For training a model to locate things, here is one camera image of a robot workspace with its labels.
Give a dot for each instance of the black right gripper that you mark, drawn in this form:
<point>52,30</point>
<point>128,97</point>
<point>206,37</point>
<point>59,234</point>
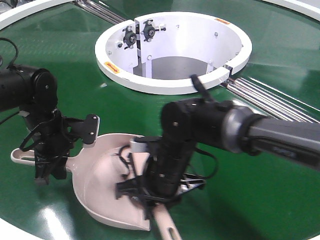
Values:
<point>165,172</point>

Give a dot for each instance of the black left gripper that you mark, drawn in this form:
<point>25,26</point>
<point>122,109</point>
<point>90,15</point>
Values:
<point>51,143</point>

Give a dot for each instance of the beige hand broom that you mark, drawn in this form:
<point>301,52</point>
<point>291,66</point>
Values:
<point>156,210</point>

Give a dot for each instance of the beige plastic dustpan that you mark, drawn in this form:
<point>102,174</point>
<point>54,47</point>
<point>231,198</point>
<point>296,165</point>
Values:
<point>95,172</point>

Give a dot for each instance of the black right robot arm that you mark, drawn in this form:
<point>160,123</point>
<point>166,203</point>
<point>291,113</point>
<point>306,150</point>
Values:
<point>222,125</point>

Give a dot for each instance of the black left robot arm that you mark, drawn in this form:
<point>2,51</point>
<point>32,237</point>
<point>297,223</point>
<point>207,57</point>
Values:
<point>33,91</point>

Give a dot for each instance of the white outer conveyor rim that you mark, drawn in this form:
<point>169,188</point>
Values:
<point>310,8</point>

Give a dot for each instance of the chrome roller strip right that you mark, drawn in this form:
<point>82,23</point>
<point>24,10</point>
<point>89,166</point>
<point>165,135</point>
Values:
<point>267,101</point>

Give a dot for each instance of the chrome roller strip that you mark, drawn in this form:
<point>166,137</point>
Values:
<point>267,101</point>
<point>100,11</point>

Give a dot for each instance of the black bearing left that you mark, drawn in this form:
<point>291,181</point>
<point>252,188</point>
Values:
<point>130,38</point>

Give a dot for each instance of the black bearing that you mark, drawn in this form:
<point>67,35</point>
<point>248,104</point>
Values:
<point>150,29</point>
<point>130,38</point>

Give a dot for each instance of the black bearing right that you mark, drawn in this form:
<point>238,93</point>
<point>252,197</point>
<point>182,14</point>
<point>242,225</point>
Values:
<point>150,29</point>

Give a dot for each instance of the chrome roller strip rear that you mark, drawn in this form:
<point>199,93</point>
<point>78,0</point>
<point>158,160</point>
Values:
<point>100,11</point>

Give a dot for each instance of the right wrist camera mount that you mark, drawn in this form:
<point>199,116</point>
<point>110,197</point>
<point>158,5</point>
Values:
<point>144,144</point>

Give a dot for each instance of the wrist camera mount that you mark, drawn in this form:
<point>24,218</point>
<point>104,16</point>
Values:
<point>144,144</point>
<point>85,129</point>

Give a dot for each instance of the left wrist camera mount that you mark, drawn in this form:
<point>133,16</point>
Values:
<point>85,129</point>

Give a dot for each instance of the white inner ring guard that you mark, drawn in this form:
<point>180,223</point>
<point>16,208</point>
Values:
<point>193,43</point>

